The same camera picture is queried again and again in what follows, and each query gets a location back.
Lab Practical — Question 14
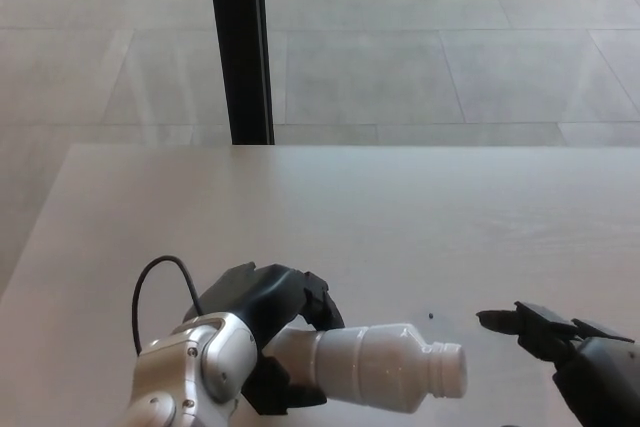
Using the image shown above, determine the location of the white screw bottle cap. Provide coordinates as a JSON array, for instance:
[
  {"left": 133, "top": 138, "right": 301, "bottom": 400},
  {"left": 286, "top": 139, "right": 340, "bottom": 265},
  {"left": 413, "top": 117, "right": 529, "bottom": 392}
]
[{"left": 423, "top": 341, "right": 469, "bottom": 400}]

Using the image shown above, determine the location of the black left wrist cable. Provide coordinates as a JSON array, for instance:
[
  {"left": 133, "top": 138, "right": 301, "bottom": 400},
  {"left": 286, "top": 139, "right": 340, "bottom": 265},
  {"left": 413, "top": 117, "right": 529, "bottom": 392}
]
[{"left": 131, "top": 255, "right": 206, "bottom": 356}]

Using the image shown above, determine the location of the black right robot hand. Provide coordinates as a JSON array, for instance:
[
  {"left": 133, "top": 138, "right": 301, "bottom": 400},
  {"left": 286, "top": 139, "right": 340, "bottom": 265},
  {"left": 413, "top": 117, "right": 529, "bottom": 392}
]
[{"left": 475, "top": 300, "right": 640, "bottom": 427}]

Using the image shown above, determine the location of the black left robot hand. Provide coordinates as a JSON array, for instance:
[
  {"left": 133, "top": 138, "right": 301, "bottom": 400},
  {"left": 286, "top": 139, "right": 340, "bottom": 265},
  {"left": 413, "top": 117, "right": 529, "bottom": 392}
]
[{"left": 182, "top": 261, "right": 346, "bottom": 416}]

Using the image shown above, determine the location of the black vertical window frame post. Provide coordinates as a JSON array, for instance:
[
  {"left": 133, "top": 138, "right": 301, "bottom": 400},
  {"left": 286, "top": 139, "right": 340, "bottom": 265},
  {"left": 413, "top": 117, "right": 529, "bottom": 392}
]
[{"left": 205, "top": 0, "right": 276, "bottom": 147}]

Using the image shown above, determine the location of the white plastic bottle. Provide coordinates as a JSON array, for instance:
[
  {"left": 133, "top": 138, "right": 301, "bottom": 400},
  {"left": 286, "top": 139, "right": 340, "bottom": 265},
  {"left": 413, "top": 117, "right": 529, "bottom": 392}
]
[{"left": 264, "top": 322, "right": 436, "bottom": 415}]

